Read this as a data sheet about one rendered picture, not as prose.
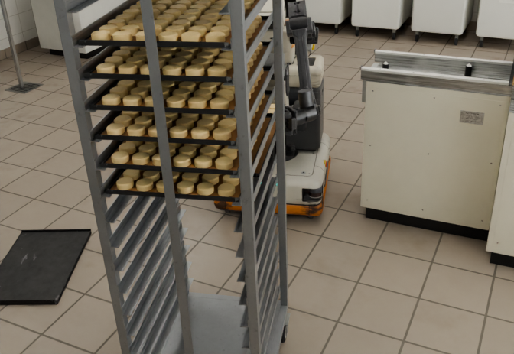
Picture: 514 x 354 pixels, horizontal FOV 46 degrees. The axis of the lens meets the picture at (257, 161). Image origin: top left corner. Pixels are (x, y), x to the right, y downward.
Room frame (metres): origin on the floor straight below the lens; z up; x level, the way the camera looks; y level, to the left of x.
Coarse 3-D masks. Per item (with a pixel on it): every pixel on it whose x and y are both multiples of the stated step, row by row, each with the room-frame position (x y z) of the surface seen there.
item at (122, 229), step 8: (136, 200) 1.76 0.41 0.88; (144, 200) 1.79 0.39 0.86; (136, 208) 1.75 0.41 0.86; (128, 216) 1.68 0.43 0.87; (136, 216) 1.69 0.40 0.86; (120, 224) 1.62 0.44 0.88; (128, 224) 1.65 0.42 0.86; (120, 232) 1.60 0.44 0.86; (112, 240) 1.55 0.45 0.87; (120, 240) 1.56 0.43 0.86
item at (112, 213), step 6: (120, 198) 1.65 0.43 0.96; (126, 198) 1.66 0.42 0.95; (114, 204) 1.60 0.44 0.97; (120, 204) 1.63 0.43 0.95; (126, 204) 1.63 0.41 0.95; (108, 210) 1.56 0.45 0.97; (114, 210) 1.59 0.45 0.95; (120, 210) 1.59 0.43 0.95; (108, 216) 1.55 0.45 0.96; (114, 216) 1.56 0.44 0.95; (108, 222) 1.53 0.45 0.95; (114, 222) 1.53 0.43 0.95
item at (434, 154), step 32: (384, 64) 2.98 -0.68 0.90; (384, 96) 2.87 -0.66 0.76; (416, 96) 2.80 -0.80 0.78; (448, 96) 2.73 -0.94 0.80; (480, 96) 2.68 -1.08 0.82; (384, 128) 2.86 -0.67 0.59; (416, 128) 2.79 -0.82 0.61; (448, 128) 2.73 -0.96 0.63; (480, 128) 2.66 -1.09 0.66; (384, 160) 2.86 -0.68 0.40; (416, 160) 2.79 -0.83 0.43; (448, 160) 2.72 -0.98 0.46; (480, 160) 2.66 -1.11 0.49; (384, 192) 2.85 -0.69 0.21; (416, 192) 2.78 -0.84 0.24; (448, 192) 2.71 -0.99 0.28; (480, 192) 2.65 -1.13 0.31; (416, 224) 2.80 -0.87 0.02; (448, 224) 2.73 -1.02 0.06; (480, 224) 2.64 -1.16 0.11
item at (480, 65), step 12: (384, 60) 3.17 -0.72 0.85; (396, 60) 3.14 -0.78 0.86; (408, 60) 3.12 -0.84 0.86; (420, 60) 3.09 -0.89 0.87; (432, 60) 3.06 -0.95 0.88; (444, 60) 3.04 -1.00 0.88; (456, 60) 3.01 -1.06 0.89; (468, 60) 2.99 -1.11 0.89; (480, 60) 2.96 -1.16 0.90; (492, 60) 2.95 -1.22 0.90; (492, 72) 2.94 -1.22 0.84; (504, 72) 2.91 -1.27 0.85
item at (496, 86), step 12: (372, 72) 2.90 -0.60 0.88; (384, 72) 2.88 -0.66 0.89; (396, 72) 2.85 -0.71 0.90; (408, 72) 2.84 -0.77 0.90; (420, 72) 2.83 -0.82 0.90; (420, 84) 2.80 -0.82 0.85; (432, 84) 2.78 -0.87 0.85; (444, 84) 2.76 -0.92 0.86; (456, 84) 2.73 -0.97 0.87; (468, 84) 2.71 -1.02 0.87; (480, 84) 2.69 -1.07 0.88; (492, 84) 2.67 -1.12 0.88; (504, 84) 2.64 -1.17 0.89
